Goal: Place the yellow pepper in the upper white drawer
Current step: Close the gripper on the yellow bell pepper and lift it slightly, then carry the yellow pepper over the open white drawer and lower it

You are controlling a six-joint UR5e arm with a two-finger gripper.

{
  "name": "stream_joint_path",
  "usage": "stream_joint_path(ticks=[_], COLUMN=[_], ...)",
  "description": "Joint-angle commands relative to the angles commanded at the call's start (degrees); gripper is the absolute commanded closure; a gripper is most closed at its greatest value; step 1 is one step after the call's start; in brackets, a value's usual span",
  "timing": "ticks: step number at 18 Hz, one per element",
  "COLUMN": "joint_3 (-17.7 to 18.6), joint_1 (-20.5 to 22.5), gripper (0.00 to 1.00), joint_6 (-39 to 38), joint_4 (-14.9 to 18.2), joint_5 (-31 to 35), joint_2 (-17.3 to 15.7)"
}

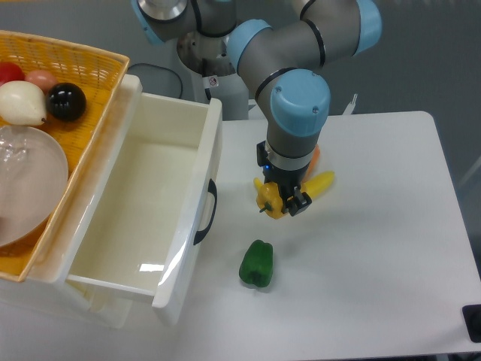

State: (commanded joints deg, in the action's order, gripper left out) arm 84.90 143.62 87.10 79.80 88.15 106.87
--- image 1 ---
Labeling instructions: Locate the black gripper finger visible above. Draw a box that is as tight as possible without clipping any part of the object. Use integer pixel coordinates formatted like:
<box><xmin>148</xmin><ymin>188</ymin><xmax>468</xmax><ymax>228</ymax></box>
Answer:
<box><xmin>286</xmin><ymin>187</ymin><xmax>312</xmax><ymax>217</ymax></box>

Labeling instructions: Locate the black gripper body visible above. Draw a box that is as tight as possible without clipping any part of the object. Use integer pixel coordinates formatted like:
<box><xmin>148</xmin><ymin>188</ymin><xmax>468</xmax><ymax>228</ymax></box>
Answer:
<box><xmin>256</xmin><ymin>141</ymin><xmax>313</xmax><ymax>199</ymax></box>

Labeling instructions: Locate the yellow bell pepper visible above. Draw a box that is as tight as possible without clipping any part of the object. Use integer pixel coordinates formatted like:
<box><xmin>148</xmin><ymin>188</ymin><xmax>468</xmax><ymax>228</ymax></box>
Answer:
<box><xmin>253</xmin><ymin>177</ymin><xmax>284</xmax><ymax>220</ymax></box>

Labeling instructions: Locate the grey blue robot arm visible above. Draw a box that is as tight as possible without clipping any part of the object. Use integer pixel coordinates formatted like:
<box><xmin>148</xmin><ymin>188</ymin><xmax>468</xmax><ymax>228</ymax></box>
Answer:
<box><xmin>132</xmin><ymin>1</ymin><xmax>383</xmax><ymax>215</ymax></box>

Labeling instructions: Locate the green bell pepper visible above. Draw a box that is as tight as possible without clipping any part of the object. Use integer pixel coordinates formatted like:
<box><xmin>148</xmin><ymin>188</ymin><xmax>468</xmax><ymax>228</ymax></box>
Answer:
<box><xmin>239</xmin><ymin>239</ymin><xmax>274</xmax><ymax>288</ymax></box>

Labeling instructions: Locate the upper white drawer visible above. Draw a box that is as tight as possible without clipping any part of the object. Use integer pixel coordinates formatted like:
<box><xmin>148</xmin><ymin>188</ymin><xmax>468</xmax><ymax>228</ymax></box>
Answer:
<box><xmin>62</xmin><ymin>93</ymin><xmax>222</xmax><ymax>328</ymax></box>

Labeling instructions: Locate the white drawer cabinet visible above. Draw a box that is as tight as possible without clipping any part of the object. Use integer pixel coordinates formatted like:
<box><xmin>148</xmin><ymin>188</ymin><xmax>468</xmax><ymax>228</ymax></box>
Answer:
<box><xmin>1</xmin><ymin>75</ymin><xmax>222</xmax><ymax>328</ymax></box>

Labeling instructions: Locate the yellow banana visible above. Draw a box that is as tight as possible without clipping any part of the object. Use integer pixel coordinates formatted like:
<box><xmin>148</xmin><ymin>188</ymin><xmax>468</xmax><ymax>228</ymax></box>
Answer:
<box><xmin>301</xmin><ymin>171</ymin><xmax>335</xmax><ymax>199</ymax></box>

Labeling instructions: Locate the orange carrot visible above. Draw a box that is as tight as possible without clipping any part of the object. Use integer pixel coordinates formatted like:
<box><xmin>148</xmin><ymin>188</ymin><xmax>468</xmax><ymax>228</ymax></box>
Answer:
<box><xmin>309</xmin><ymin>144</ymin><xmax>320</xmax><ymax>171</ymax></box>

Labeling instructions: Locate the black device at edge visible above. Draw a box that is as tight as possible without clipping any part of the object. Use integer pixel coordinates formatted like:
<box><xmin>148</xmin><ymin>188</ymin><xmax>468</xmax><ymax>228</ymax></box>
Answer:
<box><xmin>462</xmin><ymin>304</ymin><xmax>481</xmax><ymax>343</ymax></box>

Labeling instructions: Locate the yellow wicker basket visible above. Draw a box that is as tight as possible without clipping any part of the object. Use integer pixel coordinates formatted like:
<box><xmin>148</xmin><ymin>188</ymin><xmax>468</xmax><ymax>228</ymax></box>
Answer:
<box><xmin>1</xmin><ymin>30</ymin><xmax>130</xmax><ymax>282</ymax></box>

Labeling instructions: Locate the black eggplant ball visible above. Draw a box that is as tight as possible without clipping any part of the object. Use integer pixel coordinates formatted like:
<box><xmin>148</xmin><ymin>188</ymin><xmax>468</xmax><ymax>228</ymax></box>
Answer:
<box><xmin>46</xmin><ymin>82</ymin><xmax>86</xmax><ymax>122</ymax></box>

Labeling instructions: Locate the pink peach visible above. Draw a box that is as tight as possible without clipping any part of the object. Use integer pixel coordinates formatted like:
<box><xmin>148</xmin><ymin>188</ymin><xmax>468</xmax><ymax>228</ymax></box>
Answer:
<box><xmin>25</xmin><ymin>69</ymin><xmax>58</xmax><ymax>93</ymax></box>

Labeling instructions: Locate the white onion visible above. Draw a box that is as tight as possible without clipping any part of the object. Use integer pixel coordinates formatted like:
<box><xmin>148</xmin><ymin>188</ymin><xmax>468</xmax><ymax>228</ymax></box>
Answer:
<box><xmin>1</xmin><ymin>80</ymin><xmax>47</xmax><ymax>126</ymax></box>

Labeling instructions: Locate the red tomato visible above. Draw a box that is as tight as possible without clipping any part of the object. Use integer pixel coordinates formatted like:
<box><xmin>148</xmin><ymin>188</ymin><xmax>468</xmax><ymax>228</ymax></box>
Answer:
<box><xmin>0</xmin><ymin>62</ymin><xmax>25</xmax><ymax>86</ymax></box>

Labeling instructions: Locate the black drawer handle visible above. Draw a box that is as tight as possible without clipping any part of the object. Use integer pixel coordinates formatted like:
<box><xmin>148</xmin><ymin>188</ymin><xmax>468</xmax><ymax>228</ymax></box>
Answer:
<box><xmin>193</xmin><ymin>179</ymin><xmax>218</xmax><ymax>245</ymax></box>

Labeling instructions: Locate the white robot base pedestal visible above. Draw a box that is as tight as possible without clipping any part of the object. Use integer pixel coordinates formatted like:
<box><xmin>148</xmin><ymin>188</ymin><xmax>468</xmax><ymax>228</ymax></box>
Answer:
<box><xmin>175</xmin><ymin>29</ymin><xmax>271</xmax><ymax>121</ymax></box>

